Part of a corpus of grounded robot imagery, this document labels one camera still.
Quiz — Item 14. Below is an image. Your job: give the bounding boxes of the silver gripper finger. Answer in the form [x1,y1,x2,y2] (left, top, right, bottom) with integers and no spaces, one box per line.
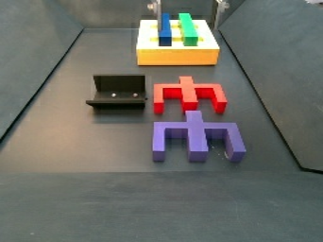
[148,0,161,20]
[215,0,229,28]

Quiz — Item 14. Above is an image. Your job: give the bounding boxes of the purple comb-shaped block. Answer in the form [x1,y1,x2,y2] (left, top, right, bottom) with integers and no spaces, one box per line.
[152,111,245,162]

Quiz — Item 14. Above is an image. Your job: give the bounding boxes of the yellow slotted board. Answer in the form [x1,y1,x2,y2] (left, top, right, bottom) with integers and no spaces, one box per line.
[136,20,219,65]

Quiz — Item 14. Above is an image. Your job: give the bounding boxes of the black angled fixture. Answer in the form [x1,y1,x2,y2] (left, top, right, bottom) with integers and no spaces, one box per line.
[85,74,146,109]

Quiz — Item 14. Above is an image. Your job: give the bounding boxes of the blue bar block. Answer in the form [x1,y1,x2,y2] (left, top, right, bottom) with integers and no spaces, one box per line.
[158,13,172,46]

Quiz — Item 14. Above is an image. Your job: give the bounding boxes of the green bar block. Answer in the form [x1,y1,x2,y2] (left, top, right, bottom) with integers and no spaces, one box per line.
[177,13,197,46]

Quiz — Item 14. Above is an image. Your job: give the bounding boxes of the red comb-shaped block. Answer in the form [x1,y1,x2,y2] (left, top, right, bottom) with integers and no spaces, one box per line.
[152,77,227,114]

